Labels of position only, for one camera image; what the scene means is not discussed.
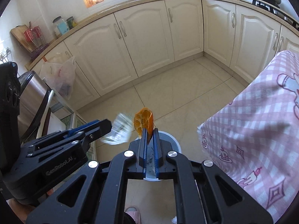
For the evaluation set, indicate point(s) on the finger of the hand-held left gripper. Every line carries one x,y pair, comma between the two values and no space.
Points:
80,128
100,130

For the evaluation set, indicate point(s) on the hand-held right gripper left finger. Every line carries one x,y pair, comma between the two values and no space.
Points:
145,149

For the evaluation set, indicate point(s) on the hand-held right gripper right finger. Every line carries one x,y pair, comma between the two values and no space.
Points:
156,154

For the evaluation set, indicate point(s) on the clear plastic wrapper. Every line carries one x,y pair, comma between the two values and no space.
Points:
118,130

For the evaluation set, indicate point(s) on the light blue plastic bin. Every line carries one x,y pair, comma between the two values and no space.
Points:
169,142

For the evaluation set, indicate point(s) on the dried orange peel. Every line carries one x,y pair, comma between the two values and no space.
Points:
143,121

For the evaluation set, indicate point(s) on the translucent plastic bag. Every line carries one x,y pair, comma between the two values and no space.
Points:
62,77

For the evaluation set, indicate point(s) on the stainless steel pressure cooker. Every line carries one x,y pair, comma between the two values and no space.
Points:
30,98

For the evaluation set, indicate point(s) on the pink slipper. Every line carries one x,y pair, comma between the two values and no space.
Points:
133,214

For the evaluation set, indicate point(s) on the pink checked tablecloth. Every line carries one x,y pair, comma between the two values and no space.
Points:
257,133

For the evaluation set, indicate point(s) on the teal box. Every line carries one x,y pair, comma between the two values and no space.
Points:
63,26

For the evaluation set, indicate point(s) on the cream base cabinet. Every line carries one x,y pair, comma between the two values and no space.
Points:
151,39

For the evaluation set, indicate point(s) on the white lid jar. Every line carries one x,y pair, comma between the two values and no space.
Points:
56,25

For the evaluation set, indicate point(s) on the dark small jar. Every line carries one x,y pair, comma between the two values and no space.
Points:
71,21

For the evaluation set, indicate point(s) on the wooden cutting board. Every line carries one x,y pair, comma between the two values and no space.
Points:
19,36

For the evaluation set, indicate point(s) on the orange bottle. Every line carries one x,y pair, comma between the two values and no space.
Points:
88,0

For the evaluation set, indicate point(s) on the black glass gas cooktop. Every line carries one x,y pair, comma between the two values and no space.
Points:
280,16

